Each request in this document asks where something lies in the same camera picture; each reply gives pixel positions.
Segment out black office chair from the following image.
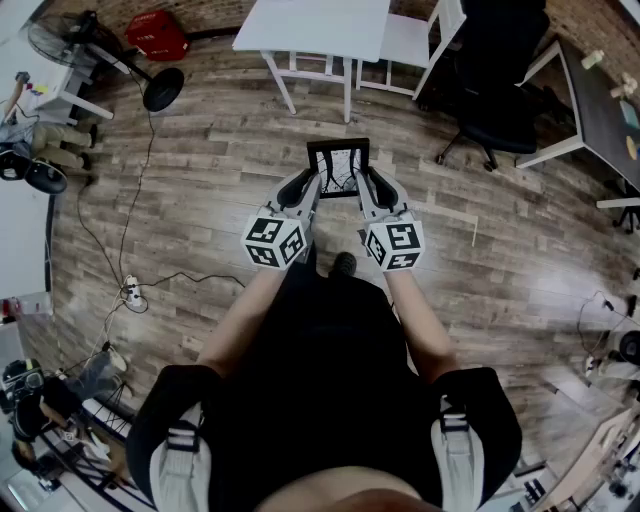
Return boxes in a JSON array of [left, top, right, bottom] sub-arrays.
[[434, 0, 554, 174]]

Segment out person's right grey shoe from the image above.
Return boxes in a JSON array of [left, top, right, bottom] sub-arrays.
[[329, 252, 357, 277]]

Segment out black floor fan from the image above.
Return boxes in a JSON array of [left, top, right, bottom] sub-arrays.
[[27, 10, 185, 114]]

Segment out person's left forearm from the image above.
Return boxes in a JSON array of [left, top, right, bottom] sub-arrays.
[[197, 268, 281, 379]]

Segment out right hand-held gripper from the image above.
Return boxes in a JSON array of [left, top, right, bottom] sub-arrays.
[[355, 167, 425, 274]]

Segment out person's black clothing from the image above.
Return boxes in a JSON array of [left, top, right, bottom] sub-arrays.
[[124, 259, 524, 512]]

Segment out white wooden chair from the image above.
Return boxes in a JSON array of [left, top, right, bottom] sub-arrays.
[[355, 0, 469, 101]]

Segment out grey shoulder strap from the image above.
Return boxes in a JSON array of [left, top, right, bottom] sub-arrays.
[[429, 394, 486, 512], [149, 404, 211, 512]]

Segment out red plastic crate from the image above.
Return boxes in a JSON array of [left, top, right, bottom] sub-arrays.
[[123, 9, 191, 63]]

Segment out white power strip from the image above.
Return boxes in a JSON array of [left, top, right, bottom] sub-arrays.
[[124, 274, 144, 307]]

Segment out black framed picture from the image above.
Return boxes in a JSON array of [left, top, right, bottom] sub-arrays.
[[306, 138, 371, 200]]

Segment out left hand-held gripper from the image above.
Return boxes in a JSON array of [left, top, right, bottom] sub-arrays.
[[240, 168, 323, 272]]

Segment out tangle of cables and devices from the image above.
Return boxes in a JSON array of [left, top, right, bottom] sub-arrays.
[[574, 289, 640, 391]]

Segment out long black floor cable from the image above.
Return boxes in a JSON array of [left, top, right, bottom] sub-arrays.
[[74, 64, 246, 314]]

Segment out person's right forearm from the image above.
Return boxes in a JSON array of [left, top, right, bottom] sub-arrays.
[[384, 269, 459, 384]]

